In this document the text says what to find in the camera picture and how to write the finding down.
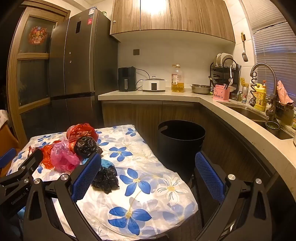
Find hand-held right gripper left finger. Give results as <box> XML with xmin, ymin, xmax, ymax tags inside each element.
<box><xmin>23</xmin><ymin>153</ymin><xmax>102</xmax><ymax>241</ymax></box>

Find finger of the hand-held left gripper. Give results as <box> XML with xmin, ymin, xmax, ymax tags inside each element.
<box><xmin>0</xmin><ymin>148</ymin><xmax>18</xmax><ymax>171</ymax></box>
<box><xmin>0</xmin><ymin>148</ymin><xmax>44</xmax><ymax>186</ymax></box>

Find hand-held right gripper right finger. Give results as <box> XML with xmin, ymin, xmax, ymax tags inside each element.
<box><xmin>194</xmin><ymin>151</ymin><xmax>273</xmax><ymax>241</ymax></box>

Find red clear plastic bag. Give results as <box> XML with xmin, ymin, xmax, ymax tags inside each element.
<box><xmin>28</xmin><ymin>140</ymin><xmax>62</xmax><ymax>169</ymax></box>

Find black plastic bag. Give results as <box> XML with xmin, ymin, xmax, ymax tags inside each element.
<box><xmin>91</xmin><ymin>166</ymin><xmax>120</xmax><ymax>194</ymax></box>
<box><xmin>74</xmin><ymin>136</ymin><xmax>103</xmax><ymax>159</ymax></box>

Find pink plastic bag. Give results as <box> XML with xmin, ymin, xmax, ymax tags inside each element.
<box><xmin>50</xmin><ymin>141</ymin><xmax>80</xmax><ymax>172</ymax></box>

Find black plastic bin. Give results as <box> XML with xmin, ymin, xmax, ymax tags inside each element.
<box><xmin>157</xmin><ymin>120</ymin><xmax>206</xmax><ymax>183</ymax></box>

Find red printed plastic bag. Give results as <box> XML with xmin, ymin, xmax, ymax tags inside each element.
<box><xmin>67</xmin><ymin>123</ymin><xmax>99</xmax><ymax>145</ymax></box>

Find orange chair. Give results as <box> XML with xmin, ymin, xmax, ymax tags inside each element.
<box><xmin>0</xmin><ymin>125</ymin><xmax>21</xmax><ymax>158</ymax></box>

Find floral printed cloth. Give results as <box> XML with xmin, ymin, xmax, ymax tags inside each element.
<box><xmin>0</xmin><ymin>109</ymin><xmax>9</xmax><ymax>128</ymax></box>

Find kitchen counter with wooden cabinets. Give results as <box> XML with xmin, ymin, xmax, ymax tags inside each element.
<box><xmin>97</xmin><ymin>89</ymin><xmax>296</xmax><ymax>200</ymax></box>

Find blue floral tablecloth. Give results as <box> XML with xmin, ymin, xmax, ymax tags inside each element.
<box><xmin>6</xmin><ymin>124</ymin><xmax>199</xmax><ymax>241</ymax></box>

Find steel kitchen sink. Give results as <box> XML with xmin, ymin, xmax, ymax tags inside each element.
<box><xmin>225</xmin><ymin>105</ymin><xmax>294</xmax><ymax>140</ymax></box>

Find wooden glass door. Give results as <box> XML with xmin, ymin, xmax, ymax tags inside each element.
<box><xmin>7</xmin><ymin>7</ymin><xmax>70</xmax><ymax>149</ymax></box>

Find pink utensil holder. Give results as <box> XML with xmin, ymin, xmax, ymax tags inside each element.
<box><xmin>213</xmin><ymin>85</ymin><xmax>231</xmax><ymax>102</ymax></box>

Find steel basin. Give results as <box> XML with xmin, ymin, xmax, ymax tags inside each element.
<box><xmin>190</xmin><ymin>84</ymin><xmax>211</xmax><ymax>94</ymax></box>

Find yellow detergent bottle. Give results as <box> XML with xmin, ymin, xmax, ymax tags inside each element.
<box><xmin>254</xmin><ymin>80</ymin><xmax>267</xmax><ymax>112</ymax></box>

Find dark steel refrigerator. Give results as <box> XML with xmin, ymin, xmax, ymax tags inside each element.
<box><xmin>48</xmin><ymin>9</ymin><xmax>118</xmax><ymax>130</ymax></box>

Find cooking oil bottle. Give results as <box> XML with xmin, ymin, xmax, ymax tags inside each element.
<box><xmin>171</xmin><ymin>64</ymin><xmax>185</xmax><ymax>93</ymax></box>

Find black air fryer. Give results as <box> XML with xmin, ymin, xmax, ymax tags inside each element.
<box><xmin>118</xmin><ymin>66</ymin><xmax>137</xmax><ymax>92</ymax></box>

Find white rice cooker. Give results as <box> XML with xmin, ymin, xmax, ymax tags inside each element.
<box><xmin>142</xmin><ymin>76</ymin><xmax>166</xmax><ymax>92</ymax></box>

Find black dish rack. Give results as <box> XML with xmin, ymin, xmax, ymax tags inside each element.
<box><xmin>210</xmin><ymin>59</ymin><xmax>241</xmax><ymax>98</ymax></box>

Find pink dish cloth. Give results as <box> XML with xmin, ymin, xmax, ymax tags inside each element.
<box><xmin>277</xmin><ymin>80</ymin><xmax>294</xmax><ymax>104</ymax></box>

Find red round door decoration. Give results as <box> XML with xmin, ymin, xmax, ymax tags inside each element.
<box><xmin>28</xmin><ymin>26</ymin><xmax>48</xmax><ymax>45</ymax></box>

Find steel kitchen faucet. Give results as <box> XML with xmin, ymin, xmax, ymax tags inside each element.
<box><xmin>250</xmin><ymin>63</ymin><xmax>277</xmax><ymax>121</ymax></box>

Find metal slotted spatula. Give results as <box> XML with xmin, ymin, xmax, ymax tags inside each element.
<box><xmin>240</xmin><ymin>32</ymin><xmax>248</xmax><ymax>62</ymax></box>

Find window blinds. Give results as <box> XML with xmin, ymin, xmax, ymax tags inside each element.
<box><xmin>242</xmin><ymin>0</ymin><xmax>296</xmax><ymax>102</ymax></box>

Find coiled faucet sprayer hose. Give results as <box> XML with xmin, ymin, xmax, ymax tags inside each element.
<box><xmin>249</xmin><ymin>72</ymin><xmax>260</xmax><ymax>107</ymax></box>

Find black power cable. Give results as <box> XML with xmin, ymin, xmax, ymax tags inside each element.
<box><xmin>136</xmin><ymin>69</ymin><xmax>151</xmax><ymax>91</ymax></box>

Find wooden wall cabinet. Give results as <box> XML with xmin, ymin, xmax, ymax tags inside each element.
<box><xmin>110</xmin><ymin>0</ymin><xmax>236</xmax><ymax>43</ymax></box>

